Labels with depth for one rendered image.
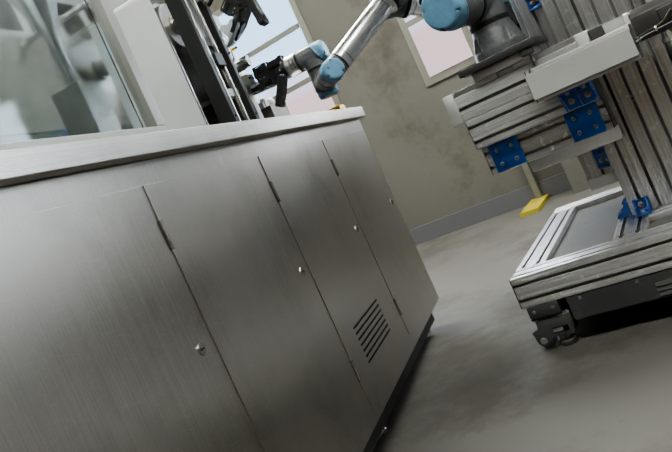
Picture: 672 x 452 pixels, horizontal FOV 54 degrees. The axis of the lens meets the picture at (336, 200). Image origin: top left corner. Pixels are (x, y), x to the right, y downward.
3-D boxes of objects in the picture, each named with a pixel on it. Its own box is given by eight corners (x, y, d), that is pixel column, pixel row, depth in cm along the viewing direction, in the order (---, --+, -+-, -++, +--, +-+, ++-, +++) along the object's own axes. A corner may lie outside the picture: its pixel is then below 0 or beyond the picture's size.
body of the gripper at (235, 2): (228, 14, 236) (240, -19, 233) (249, 24, 234) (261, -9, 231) (218, 12, 229) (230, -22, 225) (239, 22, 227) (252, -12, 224)
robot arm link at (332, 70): (427, -24, 222) (340, 89, 213) (416, -12, 232) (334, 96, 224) (400, -47, 220) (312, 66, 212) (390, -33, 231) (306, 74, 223)
